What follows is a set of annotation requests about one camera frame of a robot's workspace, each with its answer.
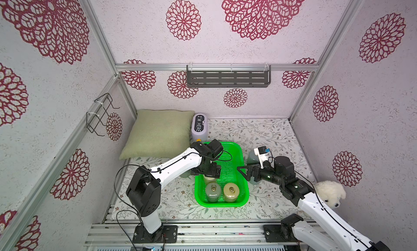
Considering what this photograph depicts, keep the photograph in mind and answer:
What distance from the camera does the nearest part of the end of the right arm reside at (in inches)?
25.7

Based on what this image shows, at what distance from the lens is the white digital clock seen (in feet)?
3.36

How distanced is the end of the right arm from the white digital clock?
42cm
